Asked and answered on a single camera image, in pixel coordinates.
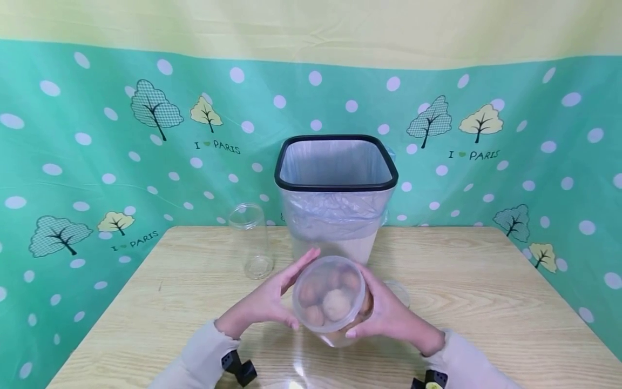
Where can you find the person's left hand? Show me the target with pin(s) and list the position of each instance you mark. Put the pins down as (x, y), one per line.
(265, 302)

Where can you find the clear plastic jar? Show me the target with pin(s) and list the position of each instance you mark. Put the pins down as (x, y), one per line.
(252, 237)
(311, 270)

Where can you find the black rimmed trash bin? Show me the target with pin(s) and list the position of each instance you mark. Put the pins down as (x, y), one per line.
(311, 186)

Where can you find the person's left forearm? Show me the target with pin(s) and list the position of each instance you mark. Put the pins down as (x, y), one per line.
(199, 359)

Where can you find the empty clear plastic jar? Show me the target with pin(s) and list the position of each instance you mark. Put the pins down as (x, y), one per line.
(252, 237)

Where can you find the clear plastic bin liner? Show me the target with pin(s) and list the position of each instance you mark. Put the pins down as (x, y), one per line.
(335, 216)

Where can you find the person's right forearm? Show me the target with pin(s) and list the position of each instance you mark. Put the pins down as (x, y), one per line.
(466, 364)

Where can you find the person's right hand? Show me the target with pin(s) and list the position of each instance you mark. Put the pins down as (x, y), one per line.
(393, 316)

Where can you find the pile of walnuts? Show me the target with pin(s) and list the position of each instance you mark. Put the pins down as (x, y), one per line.
(336, 303)

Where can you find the clear plastic lid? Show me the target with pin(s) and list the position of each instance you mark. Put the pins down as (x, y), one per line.
(399, 292)

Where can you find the black wrist band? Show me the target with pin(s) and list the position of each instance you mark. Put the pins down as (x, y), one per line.
(430, 380)
(239, 369)

